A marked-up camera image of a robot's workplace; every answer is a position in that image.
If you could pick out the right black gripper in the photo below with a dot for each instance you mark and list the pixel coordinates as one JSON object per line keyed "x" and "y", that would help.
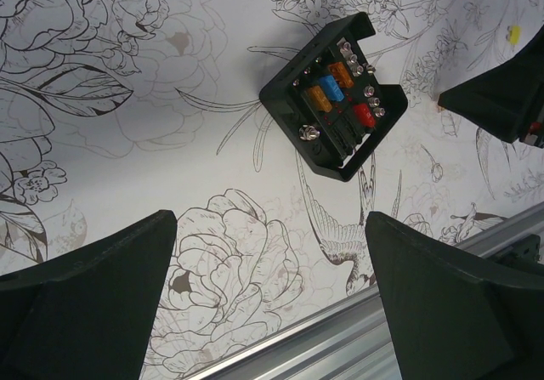
{"x": 506, "y": 101}

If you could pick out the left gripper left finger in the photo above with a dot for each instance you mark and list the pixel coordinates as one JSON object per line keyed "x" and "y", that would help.
{"x": 87, "y": 314}

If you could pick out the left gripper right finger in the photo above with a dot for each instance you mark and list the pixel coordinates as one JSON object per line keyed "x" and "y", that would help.
{"x": 452, "y": 314}

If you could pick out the red blade fuse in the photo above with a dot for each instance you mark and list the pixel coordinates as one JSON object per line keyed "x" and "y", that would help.
{"x": 364, "y": 115}

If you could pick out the black fuse box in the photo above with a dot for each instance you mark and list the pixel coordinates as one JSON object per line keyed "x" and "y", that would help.
{"x": 312, "y": 97}

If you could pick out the yellow blade fuse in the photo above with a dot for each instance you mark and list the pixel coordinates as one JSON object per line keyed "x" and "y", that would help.
{"x": 513, "y": 34}

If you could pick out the floral patterned table mat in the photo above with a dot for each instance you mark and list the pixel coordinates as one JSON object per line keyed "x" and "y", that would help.
{"x": 113, "y": 109}

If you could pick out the aluminium rail beam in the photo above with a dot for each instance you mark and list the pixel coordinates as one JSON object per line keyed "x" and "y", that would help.
{"x": 348, "y": 340}

